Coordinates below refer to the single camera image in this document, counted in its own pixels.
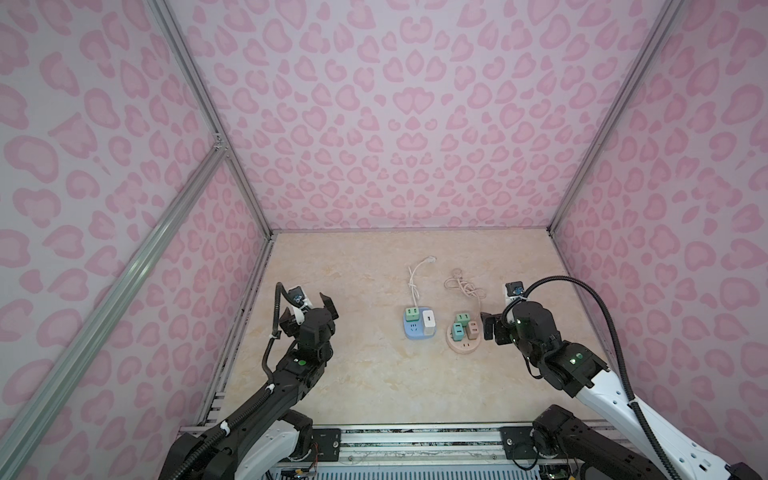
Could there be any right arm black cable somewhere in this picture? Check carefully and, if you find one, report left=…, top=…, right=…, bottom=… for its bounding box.
left=500, top=275, right=682, bottom=480

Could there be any blue square power strip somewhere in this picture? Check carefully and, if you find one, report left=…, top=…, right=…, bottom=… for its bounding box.
left=401, top=256, right=438, bottom=342

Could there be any light green charger plug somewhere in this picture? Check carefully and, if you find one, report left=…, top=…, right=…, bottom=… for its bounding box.
left=404, top=307, right=421, bottom=323

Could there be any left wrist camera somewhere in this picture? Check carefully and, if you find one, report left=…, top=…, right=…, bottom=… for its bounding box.
left=287, top=286, right=313, bottom=310

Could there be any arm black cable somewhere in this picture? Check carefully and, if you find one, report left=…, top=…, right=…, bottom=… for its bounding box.
left=500, top=275, right=682, bottom=480
left=261, top=281, right=289, bottom=385

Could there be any teal charger plug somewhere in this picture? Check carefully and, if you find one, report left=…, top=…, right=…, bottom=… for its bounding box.
left=450, top=322, right=466, bottom=342

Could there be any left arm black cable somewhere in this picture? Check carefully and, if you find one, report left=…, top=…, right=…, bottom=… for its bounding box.
left=261, top=281, right=289, bottom=385

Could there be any pink round power strip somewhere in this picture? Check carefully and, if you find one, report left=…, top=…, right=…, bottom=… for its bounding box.
left=443, top=268, right=486, bottom=355

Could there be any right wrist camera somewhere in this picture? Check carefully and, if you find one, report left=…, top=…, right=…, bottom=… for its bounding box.
left=504, top=281, right=526, bottom=305

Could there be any left wall aluminium strut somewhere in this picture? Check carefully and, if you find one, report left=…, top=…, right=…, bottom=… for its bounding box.
left=1, top=143, right=227, bottom=479

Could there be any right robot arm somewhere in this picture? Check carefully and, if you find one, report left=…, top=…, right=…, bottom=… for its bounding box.
left=481, top=301, right=760, bottom=479

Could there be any pink charger plug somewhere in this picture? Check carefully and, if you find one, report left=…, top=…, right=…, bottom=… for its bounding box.
left=466, top=321, right=480, bottom=340

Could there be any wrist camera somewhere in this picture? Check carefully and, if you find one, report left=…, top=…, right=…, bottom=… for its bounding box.
left=504, top=281, right=526, bottom=305
left=287, top=286, right=313, bottom=310

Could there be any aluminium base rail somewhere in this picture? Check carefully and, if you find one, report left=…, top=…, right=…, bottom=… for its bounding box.
left=179, top=419, right=685, bottom=480

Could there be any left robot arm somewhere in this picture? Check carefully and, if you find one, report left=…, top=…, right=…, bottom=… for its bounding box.
left=159, top=287, right=339, bottom=479

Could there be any white charger plug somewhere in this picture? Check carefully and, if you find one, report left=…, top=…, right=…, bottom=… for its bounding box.
left=421, top=309, right=436, bottom=337

